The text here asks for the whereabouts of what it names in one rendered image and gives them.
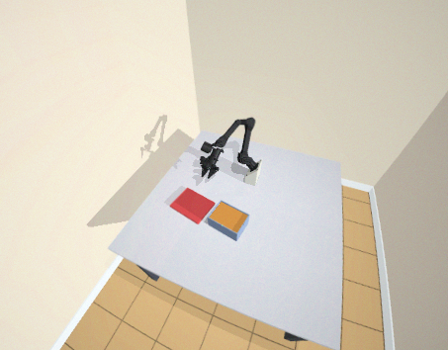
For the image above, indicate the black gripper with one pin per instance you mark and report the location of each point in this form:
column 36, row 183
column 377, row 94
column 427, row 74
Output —
column 210, row 165

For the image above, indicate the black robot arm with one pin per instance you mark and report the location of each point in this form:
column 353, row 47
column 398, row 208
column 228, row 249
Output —
column 242, row 157

